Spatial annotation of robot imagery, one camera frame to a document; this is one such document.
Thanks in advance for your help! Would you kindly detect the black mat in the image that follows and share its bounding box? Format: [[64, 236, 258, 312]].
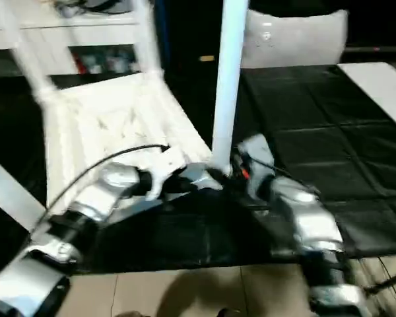
[[0, 64, 396, 275]]

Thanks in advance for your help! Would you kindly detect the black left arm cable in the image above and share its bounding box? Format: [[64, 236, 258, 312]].
[[29, 143, 172, 238]]

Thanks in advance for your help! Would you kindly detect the black cabinet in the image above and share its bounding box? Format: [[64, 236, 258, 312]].
[[154, 0, 248, 75]]

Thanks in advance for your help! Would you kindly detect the white flat board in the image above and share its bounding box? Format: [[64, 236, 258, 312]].
[[338, 62, 396, 129]]

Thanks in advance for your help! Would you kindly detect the black pole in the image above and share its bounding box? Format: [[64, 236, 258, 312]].
[[364, 272, 396, 293]]

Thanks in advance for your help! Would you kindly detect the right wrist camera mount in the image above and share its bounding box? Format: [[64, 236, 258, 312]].
[[237, 133, 275, 195]]

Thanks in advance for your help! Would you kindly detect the dark clutter pile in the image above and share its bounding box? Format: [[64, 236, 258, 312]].
[[55, 0, 83, 17]]

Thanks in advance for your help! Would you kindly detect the dark bag on cabinet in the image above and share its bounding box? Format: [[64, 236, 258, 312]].
[[85, 0, 133, 14]]

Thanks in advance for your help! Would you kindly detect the grey cushion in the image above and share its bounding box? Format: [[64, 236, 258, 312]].
[[242, 9, 349, 69]]

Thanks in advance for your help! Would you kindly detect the white plastic table leg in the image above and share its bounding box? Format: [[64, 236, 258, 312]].
[[131, 0, 164, 79], [0, 153, 49, 232], [0, 0, 59, 102], [211, 0, 250, 176]]

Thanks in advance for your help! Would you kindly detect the dark robot left foot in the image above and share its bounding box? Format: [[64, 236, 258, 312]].
[[117, 309, 152, 317]]

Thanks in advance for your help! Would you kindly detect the white cabinet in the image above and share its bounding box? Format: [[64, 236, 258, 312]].
[[0, 0, 159, 77]]

